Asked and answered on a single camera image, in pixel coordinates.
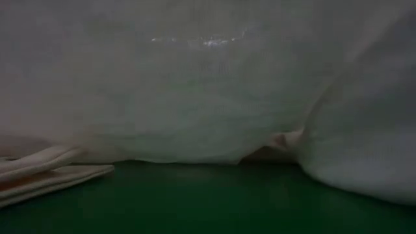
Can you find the white button shirt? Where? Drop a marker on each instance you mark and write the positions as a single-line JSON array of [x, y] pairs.
[[195, 81]]

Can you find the cream folded cloth pile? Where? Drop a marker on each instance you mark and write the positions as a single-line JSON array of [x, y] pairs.
[[39, 175]]

